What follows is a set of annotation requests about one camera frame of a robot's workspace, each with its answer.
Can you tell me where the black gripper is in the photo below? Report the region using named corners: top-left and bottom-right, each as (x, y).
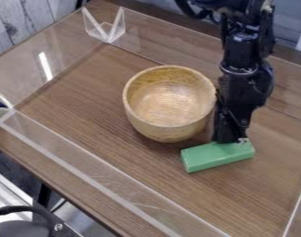
top-left (211, 60), bottom-right (274, 143)

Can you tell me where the black cable bottom left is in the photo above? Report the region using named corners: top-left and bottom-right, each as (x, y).
top-left (0, 206), bottom-right (60, 237)

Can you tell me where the black table leg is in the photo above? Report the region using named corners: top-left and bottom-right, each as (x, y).
top-left (37, 184), bottom-right (52, 207)

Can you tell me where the clear acrylic corner bracket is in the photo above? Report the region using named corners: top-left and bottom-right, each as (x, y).
top-left (80, 7), bottom-right (125, 44)

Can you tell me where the brown wooden bowl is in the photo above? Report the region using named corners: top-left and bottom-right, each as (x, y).
top-left (123, 65), bottom-right (215, 143)

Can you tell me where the green rectangular block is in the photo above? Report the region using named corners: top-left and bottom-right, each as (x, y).
top-left (180, 139), bottom-right (255, 173)

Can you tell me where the grey metal base plate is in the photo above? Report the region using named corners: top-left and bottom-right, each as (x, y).
top-left (53, 214), bottom-right (84, 237)

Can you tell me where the clear acrylic front wall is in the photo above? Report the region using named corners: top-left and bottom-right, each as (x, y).
top-left (0, 100), bottom-right (228, 237)

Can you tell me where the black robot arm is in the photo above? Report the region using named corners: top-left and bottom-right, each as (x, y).
top-left (175, 0), bottom-right (275, 143)

